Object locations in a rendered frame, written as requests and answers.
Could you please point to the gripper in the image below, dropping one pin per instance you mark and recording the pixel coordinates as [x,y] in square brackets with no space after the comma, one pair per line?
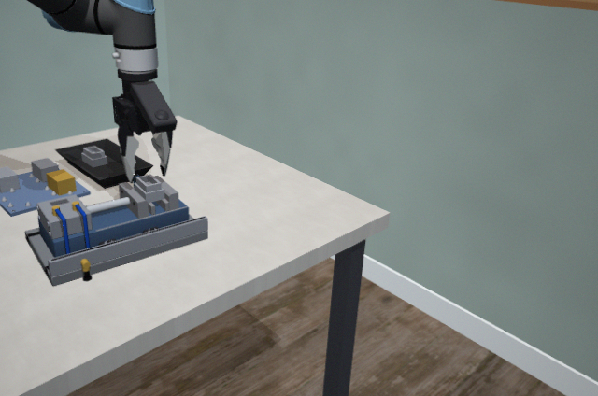
[136,123]

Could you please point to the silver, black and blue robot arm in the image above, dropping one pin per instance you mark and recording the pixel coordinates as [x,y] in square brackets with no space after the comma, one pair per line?
[132,24]

